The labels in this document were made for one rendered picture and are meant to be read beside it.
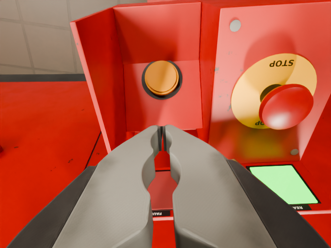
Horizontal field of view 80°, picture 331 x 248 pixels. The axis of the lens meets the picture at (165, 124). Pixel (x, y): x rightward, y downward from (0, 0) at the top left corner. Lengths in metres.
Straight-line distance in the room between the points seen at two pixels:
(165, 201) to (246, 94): 0.12
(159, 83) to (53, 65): 0.92
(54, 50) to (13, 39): 0.17
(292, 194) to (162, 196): 0.12
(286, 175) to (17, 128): 0.68
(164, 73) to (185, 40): 0.04
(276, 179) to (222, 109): 0.09
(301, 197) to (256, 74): 0.12
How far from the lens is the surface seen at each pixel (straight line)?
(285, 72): 0.20
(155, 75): 0.23
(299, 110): 0.18
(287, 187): 0.23
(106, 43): 0.19
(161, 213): 0.20
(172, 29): 0.24
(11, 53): 1.19
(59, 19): 1.04
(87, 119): 0.67
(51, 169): 0.53
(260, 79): 0.19
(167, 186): 0.21
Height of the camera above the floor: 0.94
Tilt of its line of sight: 56 degrees down
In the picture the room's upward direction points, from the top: 179 degrees clockwise
